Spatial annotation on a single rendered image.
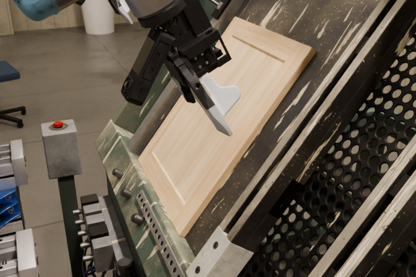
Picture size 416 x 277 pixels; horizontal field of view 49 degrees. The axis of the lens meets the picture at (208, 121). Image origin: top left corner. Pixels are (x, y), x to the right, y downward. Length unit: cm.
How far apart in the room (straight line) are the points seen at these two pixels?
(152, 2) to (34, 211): 250
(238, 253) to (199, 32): 49
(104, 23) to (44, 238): 527
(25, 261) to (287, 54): 76
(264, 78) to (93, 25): 653
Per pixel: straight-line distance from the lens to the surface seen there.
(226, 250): 94
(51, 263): 259
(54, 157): 173
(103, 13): 757
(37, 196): 317
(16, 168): 143
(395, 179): 75
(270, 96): 113
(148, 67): 65
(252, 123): 113
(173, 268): 109
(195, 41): 65
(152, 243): 120
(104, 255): 139
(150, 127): 155
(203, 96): 64
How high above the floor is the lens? 161
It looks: 23 degrees down
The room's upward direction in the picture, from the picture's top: straight up
